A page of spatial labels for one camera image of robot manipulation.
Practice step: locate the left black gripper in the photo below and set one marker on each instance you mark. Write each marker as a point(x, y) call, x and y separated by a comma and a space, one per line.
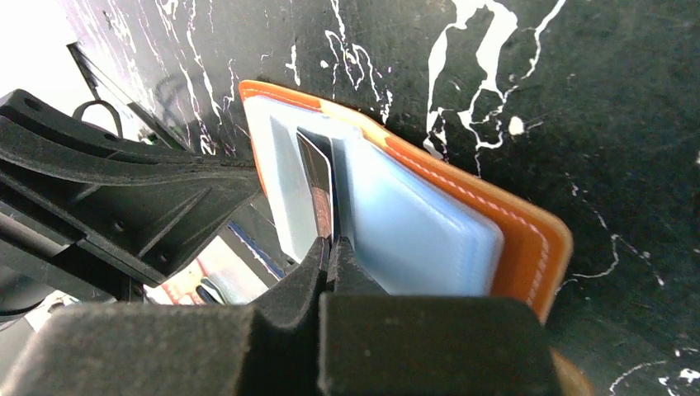
point(99, 217)

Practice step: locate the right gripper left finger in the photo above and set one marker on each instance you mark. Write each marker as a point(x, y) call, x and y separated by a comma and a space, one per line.
point(267, 347)

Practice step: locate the brown leather card holder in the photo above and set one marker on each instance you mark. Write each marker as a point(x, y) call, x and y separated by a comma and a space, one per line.
point(405, 222)

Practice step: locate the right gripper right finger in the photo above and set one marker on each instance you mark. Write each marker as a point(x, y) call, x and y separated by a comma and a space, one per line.
point(424, 345)

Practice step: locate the black credit card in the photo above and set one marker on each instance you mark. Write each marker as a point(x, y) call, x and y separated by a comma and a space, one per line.
point(314, 153)

